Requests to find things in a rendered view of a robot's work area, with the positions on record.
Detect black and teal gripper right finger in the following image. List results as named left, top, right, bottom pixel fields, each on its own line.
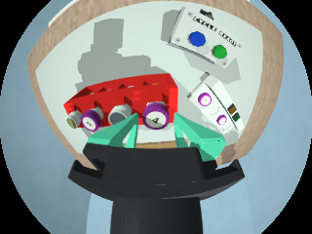
left=174, top=112, right=226, bottom=162

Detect pale grey flat mat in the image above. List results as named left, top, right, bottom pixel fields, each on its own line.
left=35, top=1, right=263, bottom=154

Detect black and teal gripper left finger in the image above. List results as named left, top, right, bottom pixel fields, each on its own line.
left=87, top=113, right=138, bottom=148

